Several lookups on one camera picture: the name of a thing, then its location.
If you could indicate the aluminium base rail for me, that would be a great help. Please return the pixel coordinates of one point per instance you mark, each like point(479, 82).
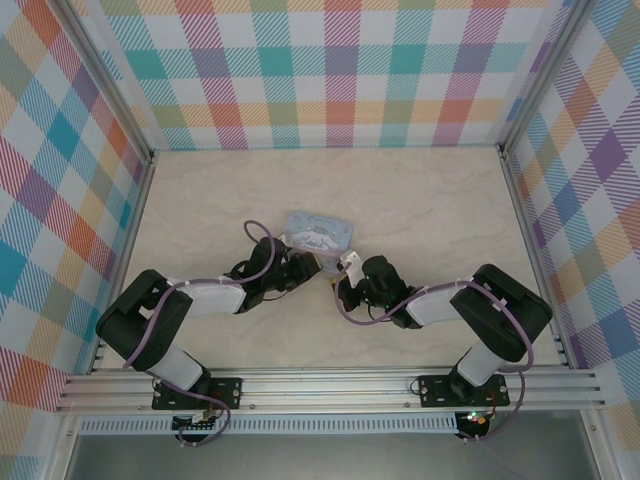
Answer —
point(325, 390)

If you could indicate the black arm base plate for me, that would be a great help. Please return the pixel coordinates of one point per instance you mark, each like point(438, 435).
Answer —
point(435, 390)
point(227, 392)

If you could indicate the grey metal panel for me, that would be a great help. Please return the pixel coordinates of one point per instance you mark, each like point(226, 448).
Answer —
point(325, 457)

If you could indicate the small controller circuit board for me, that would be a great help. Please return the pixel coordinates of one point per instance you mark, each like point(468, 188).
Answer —
point(475, 419)
point(195, 422)

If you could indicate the aluminium frame post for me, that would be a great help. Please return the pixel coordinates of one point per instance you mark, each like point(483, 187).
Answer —
point(100, 75)
point(545, 75)

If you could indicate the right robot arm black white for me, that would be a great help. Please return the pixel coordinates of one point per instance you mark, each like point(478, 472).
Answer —
point(505, 320)

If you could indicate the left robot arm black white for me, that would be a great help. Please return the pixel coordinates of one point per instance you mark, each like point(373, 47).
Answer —
point(150, 320)

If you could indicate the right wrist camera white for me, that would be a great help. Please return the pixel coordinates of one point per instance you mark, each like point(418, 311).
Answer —
point(351, 265)

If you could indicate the aluminium floor edge rail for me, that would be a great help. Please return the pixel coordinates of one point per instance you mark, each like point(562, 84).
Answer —
point(135, 225)
point(525, 225)

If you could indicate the blue cartoon tin box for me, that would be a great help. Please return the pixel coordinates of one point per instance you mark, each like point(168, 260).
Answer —
point(320, 230)

